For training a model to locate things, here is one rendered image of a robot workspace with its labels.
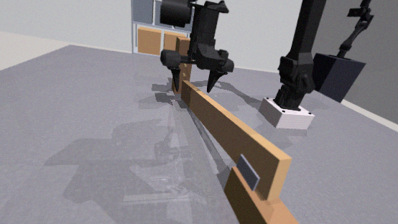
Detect long wooden bed rail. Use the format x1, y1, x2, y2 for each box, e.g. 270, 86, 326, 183
181, 80, 292, 201

